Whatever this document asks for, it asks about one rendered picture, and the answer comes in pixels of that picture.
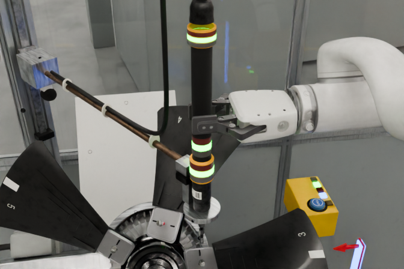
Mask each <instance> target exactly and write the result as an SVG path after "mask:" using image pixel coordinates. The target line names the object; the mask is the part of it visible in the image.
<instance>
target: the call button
mask: <svg viewBox="0 0 404 269"><path fill-rule="evenodd" d="M310 207H311V208H313V209H315V210H322V209H324V207H325V202H324V201H323V200H321V198H314V199H311V201H310Z"/></svg>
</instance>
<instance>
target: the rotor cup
mask: <svg viewBox="0 0 404 269"><path fill-rule="evenodd" d="M134 242H136V243H137V244H136V246H135V248H134V249H133V250H132V252H131V254H130V255H129V257H130V259H129V257H128V258H127V260H126V262H125V263H124V264H123V265H121V269H187V268H186V264H185V258H184V254H183V251H185V249H184V247H183V246H182V245H181V243H180V242H179V245H176V244H173V243H168V242H166V241H162V240H158V239H156V238H153V237H149V236H148V235H147V234H143V235H141V236H139V237H138V238H136V239H134ZM161 242H163V243H165V245H164V244H161ZM128 259H129V261H128Z"/></svg>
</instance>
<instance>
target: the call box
mask: <svg viewBox="0 0 404 269"><path fill-rule="evenodd" d="M316 178H317V180H318V182H319V183H320V185H321V187H322V188H323V190H324V192H323V193H326V195H327V198H321V197H320V195H319V193H318V192H317V190H316V187H315V186H314V185H313V183H314V182H311V180H310V177H305V178H294V179H287V180H286V186H285V192H284V204H285V206H286V208H287V210H288V212H290V211H292V210H295V209H297V208H299V209H302V210H304V211H305V212H306V214H307V216H308V217H309V219H310V220H311V222H312V224H313V226H314V228H315V230H316V232H317V234H318V236H319V237H325V236H332V235H334V232H335V227H336V224H337V218H338V210H337V208H336V207H335V205H334V203H333V201H332V200H331V198H330V197H329V195H328V193H327V192H326V190H325V188H324V186H323V185H322V183H321V182H320V179H319V178H318V177H316ZM314 198H321V200H323V201H324V202H325V201H328V200H331V201H332V203H333V206H327V205H326V203H325V207H324V209H322V210H315V209H313V208H311V207H310V201H311V199H314Z"/></svg>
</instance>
